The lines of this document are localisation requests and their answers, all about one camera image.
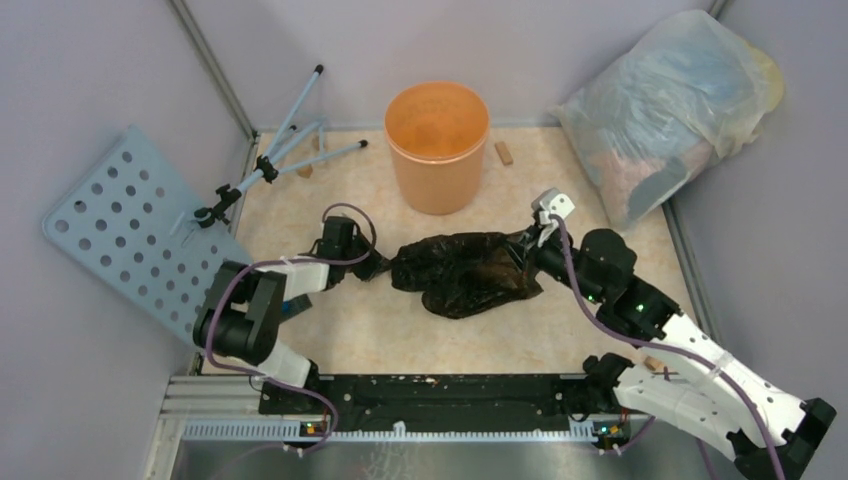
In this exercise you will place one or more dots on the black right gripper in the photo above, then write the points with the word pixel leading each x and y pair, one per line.
pixel 534 252

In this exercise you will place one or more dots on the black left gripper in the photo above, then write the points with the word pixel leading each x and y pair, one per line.
pixel 376 263

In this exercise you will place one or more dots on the black trash bag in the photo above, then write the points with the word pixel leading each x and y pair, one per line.
pixel 465 274

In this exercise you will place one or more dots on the large translucent trash bag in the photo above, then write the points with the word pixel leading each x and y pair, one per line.
pixel 689 94

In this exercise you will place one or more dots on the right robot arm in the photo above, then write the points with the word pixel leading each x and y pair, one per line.
pixel 766 432

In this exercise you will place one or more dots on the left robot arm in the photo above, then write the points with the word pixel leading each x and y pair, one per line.
pixel 243 309

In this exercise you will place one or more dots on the orange plastic trash bin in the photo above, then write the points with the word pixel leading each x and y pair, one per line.
pixel 437 132

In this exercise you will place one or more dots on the small wooden block by tripod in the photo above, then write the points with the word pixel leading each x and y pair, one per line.
pixel 305 172

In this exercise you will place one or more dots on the blue clamp block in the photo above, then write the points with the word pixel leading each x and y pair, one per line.
pixel 294 307

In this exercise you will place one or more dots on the light blue tripod stand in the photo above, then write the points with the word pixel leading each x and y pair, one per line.
pixel 268 166

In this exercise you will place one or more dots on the flat wooden block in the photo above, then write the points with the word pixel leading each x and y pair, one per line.
pixel 504 153

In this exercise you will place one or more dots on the wooden cylinder block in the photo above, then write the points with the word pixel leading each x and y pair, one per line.
pixel 653 364

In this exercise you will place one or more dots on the light blue perforated board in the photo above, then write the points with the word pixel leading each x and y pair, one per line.
pixel 130 222

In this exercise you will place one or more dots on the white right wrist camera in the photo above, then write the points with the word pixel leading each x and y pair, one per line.
pixel 550 209

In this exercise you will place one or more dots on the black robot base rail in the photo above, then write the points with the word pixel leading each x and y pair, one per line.
pixel 469 403

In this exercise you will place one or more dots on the white cable comb strip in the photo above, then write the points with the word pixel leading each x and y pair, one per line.
pixel 291 431

